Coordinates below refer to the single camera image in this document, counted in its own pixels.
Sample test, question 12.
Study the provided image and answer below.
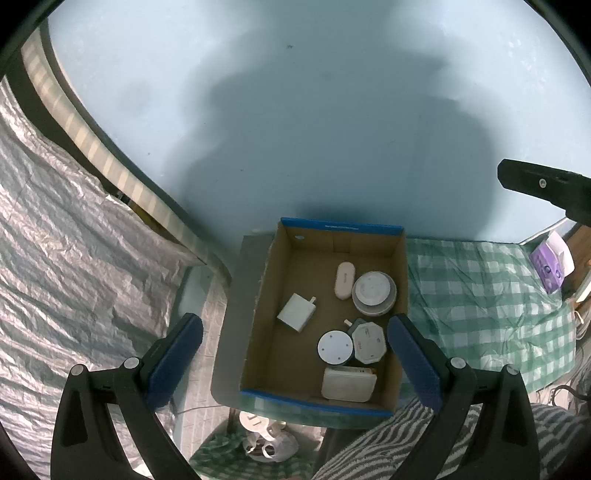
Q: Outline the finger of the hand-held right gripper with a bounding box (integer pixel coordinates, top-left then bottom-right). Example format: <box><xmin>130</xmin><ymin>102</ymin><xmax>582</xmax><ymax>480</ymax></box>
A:
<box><xmin>497</xmin><ymin>159</ymin><xmax>591</xmax><ymax>227</ymax></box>

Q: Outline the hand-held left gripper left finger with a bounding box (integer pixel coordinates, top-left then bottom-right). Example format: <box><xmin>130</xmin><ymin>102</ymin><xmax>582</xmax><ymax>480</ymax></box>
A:
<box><xmin>51</xmin><ymin>313</ymin><xmax>204</xmax><ymax>480</ymax></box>

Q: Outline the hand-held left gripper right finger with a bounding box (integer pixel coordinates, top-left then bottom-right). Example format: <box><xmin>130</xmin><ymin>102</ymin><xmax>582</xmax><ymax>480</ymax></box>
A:
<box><xmin>388</xmin><ymin>314</ymin><xmax>541</xmax><ymax>480</ymax></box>

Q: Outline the white octagonal device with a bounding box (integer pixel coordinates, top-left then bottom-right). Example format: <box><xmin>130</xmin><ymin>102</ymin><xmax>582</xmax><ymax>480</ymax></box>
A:
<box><xmin>352</xmin><ymin>322</ymin><xmax>386</xmax><ymax>363</ymax></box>

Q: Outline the white and orange device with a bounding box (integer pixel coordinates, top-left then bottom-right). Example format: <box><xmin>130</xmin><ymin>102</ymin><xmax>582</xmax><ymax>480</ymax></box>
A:
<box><xmin>321</xmin><ymin>366</ymin><xmax>377</xmax><ymax>401</ymax></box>

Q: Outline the white round disc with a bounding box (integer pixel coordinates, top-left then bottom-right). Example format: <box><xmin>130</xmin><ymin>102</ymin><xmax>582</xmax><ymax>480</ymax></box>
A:
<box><xmin>317</xmin><ymin>330</ymin><xmax>355</xmax><ymax>367</ymax></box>

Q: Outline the white round dome device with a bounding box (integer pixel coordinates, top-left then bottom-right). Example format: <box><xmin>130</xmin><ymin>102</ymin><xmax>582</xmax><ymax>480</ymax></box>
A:
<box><xmin>352</xmin><ymin>271</ymin><xmax>398</xmax><ymax>317</ymax></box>

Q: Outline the blue-edged cardboard box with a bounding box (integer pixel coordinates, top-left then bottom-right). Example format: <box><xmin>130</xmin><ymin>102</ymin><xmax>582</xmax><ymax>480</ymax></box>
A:
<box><xmin>210</xmin><ymin>217</ymin><xmax>409</xmax><ymax>418</ymax></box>

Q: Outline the white capsule-shaped device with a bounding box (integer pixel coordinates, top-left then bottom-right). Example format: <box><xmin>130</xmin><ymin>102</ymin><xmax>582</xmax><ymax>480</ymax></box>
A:
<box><xmin>334</xmin><ymin>261</ymin><xmax>354</xmax><ymax>301</ymax></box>

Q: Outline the white plug charger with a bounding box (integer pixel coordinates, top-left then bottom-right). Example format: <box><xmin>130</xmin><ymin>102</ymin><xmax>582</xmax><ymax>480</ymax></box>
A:
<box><xmin>277</xmin><ymin>293</ymin><xmax>319</xmax><ymax>333</ymax></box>

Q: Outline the purple tissue pack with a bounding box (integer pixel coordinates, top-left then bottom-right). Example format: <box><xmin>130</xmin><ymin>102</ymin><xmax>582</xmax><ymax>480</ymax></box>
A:
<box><xmin>529</xmin><ymin>231</ymin><xmax>575</xmax><ymax>295</ymax></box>

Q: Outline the green checked cloth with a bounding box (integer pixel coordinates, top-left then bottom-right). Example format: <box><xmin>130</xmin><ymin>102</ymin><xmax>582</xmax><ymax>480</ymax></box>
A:
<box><xmin>189</xmin><ymin>237</ymin><xmax>578</xmax><ymax>480</ymax></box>

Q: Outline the grey white striped blanket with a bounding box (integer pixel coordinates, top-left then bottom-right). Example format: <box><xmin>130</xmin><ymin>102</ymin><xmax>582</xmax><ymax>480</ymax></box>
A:
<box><xmin>314</xmin><ymin>397</ymin><xmax>591</xmax><ymax>480</ymax></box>

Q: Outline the silver crinkled sheet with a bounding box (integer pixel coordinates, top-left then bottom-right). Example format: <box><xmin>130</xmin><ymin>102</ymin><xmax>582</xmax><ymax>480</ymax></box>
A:
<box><xmin>0</xmin><ymin>74</ymin><xmax>208</xmax><ymax>472</ymax></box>

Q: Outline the striped fabric edging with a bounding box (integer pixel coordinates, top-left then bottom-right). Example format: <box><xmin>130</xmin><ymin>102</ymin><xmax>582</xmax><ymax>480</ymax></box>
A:
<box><xmin>21</xmin><ymin>32</ymin><xmax>232</xmax><ymax>282</ymax></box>

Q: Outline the thin white floor cable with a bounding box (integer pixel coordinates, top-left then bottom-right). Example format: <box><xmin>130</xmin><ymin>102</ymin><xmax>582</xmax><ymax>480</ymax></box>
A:
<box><xmin>173</xmin><ymin>401</ymin><xmax>223</xmax><ymax>416</ymax></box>

